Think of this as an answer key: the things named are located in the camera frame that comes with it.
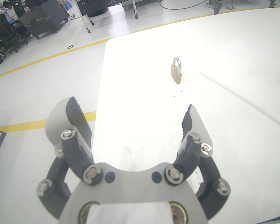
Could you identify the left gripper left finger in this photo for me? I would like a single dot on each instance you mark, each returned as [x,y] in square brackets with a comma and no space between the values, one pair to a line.
[72,141]

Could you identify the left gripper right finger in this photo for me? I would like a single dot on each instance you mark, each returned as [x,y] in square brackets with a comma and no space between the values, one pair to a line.
[196,145]

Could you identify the brass padlock with silver shackle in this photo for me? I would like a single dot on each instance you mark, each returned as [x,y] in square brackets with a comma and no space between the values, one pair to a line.
[176,70]

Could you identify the dark screen on wheeled stand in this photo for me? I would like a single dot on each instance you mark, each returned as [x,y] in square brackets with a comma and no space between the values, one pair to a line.
[43,19]

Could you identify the black office chair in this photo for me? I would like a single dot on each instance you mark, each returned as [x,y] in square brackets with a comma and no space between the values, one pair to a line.
[3,33]

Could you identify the person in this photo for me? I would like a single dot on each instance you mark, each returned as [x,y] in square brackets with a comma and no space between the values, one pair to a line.
[13,12]

